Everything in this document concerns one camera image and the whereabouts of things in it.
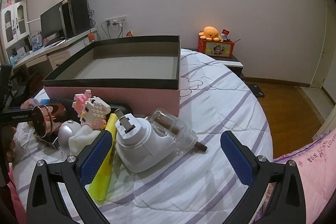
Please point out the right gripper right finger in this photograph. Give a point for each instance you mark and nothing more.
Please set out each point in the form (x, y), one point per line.
(286, 203)

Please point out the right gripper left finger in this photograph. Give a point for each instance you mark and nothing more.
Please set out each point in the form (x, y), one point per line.
(45, 203)

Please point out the colourful card stack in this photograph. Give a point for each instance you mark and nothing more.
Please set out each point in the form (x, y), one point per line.
(30, 103)

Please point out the blue case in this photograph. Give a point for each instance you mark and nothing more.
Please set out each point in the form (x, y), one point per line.
(47, 101)

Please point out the small dark box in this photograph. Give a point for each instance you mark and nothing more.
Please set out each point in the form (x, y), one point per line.
(50, 140)

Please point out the yellow highlighter pen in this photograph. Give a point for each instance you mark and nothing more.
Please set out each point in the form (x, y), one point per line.
(99, 186)

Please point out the silver dome bell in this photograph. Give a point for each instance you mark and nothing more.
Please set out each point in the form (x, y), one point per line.
(67, 130)

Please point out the white plush toy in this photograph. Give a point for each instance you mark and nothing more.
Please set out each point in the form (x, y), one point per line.
(85, 136)

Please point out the pink white block figure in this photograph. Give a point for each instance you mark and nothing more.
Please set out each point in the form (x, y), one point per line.
(91, 110)

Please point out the white plug-in vaporizer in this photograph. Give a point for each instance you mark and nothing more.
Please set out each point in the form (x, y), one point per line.
(138, 144)

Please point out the clear glass bottle with wick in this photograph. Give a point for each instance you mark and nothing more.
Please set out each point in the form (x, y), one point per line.
(183, 135)

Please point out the pink pillow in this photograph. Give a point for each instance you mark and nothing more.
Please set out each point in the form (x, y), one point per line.
(316, 165)

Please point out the white desk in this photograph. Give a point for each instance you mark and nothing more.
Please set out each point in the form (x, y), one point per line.
(41, 54)

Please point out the white striped quilt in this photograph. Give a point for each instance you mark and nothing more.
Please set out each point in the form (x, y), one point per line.
(194, 187)

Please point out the black computer monitor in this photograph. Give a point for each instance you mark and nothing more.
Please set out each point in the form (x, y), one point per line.
(51, 22)

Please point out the black floor scale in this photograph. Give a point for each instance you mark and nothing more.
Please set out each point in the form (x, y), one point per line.
(258, 93)

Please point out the black computer tower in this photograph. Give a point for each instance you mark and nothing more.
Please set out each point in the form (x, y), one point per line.
(75, 17)

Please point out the pink black storage box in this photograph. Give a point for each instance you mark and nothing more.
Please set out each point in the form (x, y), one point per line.
(142, 72)

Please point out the red cartoon box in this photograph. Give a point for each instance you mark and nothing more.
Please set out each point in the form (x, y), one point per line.
(217, 49)

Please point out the orange octopus plush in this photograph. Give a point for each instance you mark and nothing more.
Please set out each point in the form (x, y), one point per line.
(209, 33)

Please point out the white wall cabinet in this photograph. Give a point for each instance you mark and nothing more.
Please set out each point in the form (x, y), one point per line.
(14, 22)

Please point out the wall power socket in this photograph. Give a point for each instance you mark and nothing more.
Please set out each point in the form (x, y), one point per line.
(120, 20)

